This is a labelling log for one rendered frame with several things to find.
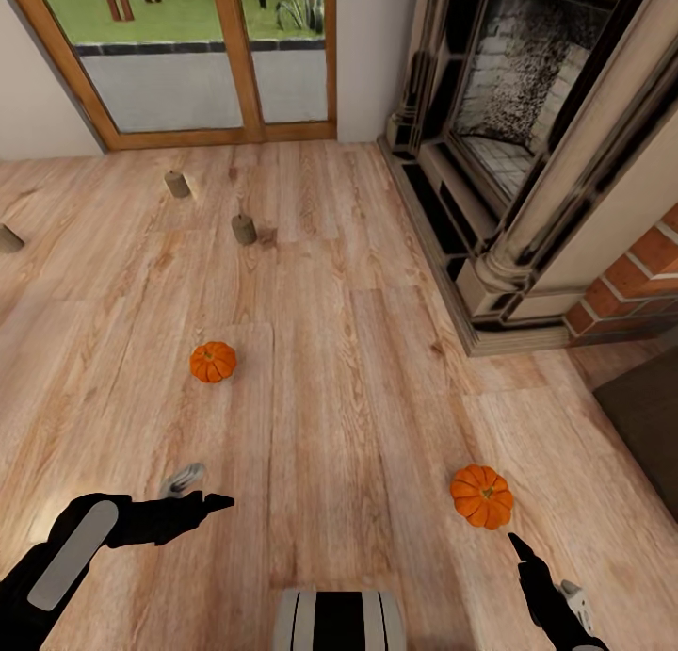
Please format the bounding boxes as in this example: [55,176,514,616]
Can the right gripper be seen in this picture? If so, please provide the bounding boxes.
[509,533,573,635]

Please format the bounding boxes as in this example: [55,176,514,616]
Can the robot trunk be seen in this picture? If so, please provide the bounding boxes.
[270,592,408,651]

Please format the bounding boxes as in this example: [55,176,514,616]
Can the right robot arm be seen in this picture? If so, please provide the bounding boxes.
[509,533,609,651]

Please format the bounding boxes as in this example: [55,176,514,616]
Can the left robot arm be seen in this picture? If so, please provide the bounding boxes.
[0,463,234,651]

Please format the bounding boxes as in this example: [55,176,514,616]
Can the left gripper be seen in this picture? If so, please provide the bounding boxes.
[139,490,234,546]

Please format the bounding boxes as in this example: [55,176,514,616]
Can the pumpkin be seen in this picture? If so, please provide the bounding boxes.
[189,341,237,383]
[450,464,514,530]

